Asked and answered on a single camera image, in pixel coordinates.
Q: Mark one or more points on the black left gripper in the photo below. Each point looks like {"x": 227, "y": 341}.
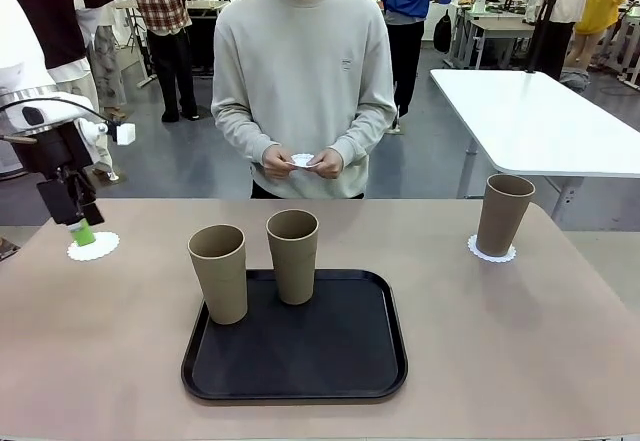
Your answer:
{"x": 60, "y": 201}

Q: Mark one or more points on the white scalloped paper coaster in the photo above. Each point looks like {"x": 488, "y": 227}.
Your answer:
{"x": 303, "y": 160}
{"x": 510, "y": 257}
{"x": 102, "y": 248}

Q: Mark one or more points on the tall brown paper cup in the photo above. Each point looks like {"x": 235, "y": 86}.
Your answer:
{"x": 502, "y": 221}
{"x": 292, "y": 266}
{"x": 220, "y": 281}

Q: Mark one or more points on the person's left forearm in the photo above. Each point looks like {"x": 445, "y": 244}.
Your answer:
{"x": 367, "y": 126}

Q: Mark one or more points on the person's right forearm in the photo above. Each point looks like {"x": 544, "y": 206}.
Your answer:
{"x": 240, "y": 126}

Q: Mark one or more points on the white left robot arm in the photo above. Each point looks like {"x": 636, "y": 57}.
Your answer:
{"x": 25, "y": 51}

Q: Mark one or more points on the person's right hand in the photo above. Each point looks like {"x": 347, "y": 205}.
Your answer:
{"x": 277, "y": 161}

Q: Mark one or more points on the person's left hand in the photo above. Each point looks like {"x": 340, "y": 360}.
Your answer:
{"x": 331, "y": 163}

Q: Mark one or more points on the person in grey patterned skirt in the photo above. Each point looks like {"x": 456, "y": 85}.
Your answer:
{"x": 107, "y": 56}

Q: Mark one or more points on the person in black tee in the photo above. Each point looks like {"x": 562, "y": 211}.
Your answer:
{"x": 65, "y": 16}

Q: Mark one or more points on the black plastic serving tray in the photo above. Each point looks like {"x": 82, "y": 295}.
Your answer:
{"x": 300, "y": 361}

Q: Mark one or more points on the person in grey sweatshirt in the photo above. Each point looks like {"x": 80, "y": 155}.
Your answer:
{"x": 300, "y": 61}

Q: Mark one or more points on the black hanging bag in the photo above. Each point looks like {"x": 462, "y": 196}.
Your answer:
{"x": 442, "y": 31}

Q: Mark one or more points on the grey background desk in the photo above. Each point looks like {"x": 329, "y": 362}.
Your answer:
{"x": 495, "y": 28}

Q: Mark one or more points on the black tripod pole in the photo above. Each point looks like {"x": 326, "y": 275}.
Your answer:
{"x": 547, "y": 6}

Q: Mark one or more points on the grey cloth bundle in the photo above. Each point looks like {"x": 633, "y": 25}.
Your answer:
{"x": 575, "y": 77}

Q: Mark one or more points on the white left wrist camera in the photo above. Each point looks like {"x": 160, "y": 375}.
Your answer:
{"x": 125, "y": 134}

